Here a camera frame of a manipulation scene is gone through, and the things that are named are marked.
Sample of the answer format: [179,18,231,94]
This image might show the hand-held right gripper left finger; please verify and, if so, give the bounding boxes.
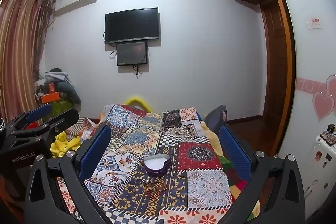
[23,123,116,224]

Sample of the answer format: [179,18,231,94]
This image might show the striped white cloth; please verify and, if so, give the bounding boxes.
[65,117,101,142]

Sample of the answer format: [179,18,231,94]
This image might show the white appliance with stickers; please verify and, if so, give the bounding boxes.
[303,135,336,219]

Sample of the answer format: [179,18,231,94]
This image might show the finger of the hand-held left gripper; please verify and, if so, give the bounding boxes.
[14,108,80,144]
[5,103,52,133]

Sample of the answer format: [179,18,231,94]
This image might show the pink band sticker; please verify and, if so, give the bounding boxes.
[297,77,328,95]

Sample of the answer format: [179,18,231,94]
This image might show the pile of clothes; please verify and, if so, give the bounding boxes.
[34,67,82,109]

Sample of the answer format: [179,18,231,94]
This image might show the grey bag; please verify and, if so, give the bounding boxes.
[204,105,228,136]

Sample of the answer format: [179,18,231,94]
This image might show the black wall television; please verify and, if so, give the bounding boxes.
[104,7,160,44]

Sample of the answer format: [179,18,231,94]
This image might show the yellow cloth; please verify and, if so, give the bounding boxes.
[51,132,82,159]

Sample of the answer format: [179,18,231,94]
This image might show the white air conditioner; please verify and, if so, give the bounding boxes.
[54,0,99,16]

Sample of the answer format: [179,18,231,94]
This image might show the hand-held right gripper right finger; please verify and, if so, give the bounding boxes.
[218,125,306,224]

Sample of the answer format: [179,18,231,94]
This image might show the small black wall monitor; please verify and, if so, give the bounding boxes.
[117,41,148,66]

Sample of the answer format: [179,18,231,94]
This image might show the red beaded bracelet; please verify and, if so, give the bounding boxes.
[145,181,167,194]

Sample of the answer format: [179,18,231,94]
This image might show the white paper note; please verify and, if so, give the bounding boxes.
[308,17,323,30]

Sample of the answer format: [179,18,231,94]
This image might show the green box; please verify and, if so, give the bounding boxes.
[51,99,74,117]

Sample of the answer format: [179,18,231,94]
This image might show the striped red curtain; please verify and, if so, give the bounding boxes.
[0,0,55,121]

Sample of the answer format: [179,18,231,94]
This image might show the yellow foam tube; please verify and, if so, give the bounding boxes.
[124,95,153,111]

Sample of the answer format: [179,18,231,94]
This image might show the white sliding wardrobe door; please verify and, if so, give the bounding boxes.
[270,0,336,218]

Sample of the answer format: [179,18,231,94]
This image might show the pink heart stickers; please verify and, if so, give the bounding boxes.
[312,74,336,122]

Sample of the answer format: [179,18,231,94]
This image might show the orange box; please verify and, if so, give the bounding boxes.
[40,93,60,103]

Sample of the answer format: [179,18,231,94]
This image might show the patchwork printed blanket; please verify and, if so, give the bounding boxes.
[56,105,260,224]

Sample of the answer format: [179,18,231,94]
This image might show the wooden door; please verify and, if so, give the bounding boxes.
[260,0,289,140]

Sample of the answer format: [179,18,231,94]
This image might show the purple heart-shaped jewelry box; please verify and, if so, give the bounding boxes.
[143,154,171,177]

